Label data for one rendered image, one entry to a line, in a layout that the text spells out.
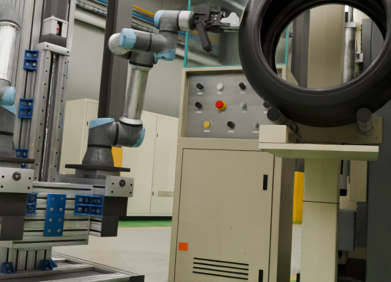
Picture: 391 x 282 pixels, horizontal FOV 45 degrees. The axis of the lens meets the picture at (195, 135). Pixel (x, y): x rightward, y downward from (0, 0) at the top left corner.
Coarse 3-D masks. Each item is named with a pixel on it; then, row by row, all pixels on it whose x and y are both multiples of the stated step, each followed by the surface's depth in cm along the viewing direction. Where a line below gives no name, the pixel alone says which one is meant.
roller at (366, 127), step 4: (364, 108) 144; (360, 112) 144; (364, 112) 144; (368, 112) 144; (360, 116) 144; (364, 116) 144; (368, 116) 143; (360, 120) 144; (364, 120) 144; (368, 120) 144; (360, 124) 152; (364, 124) 149; (368, 124) 151; (360, 128) 162; (364, 128) 158; (368, 128) 160; (360, 132) 172; (364, 132) 166; (368, 132) 168
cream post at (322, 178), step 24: (312, 24) 191; (336, 24) 187; (312, 48) 189; (336, 48) 186; (312, 72) 188; (336, 72) 185; (312, 168) 183; (336, 168) 180; (312, 192) 182; (336, 192) 179; (312, 216) 181; (336, 216) 178; (312, 240) 180; (336, 240) 178; (312, 264) 179; (336, 264) 181
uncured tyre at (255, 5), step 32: (256, 0) 160; (288, 0) 182; (320, 0) 180; (352, 0) 175; (384, 0) 144; (256, 32) 158; (384, 32) 170; (256, 64) 157; (384, 64) 142; (288, 96) 152; (320, 96) 148; (352, 96) 145; (384, 96) 148
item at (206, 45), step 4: (196, 24) 178; (200, 24) 177; (200, 28) 177; (200, 32) 177; (204, 32) 176; (200, 36) 176; (204, 36) 176; (204, 40) 176; (208, 40) 178; (204, 44) 175; (208, 44) 175; (204, 48) 175; (208, 48) 175
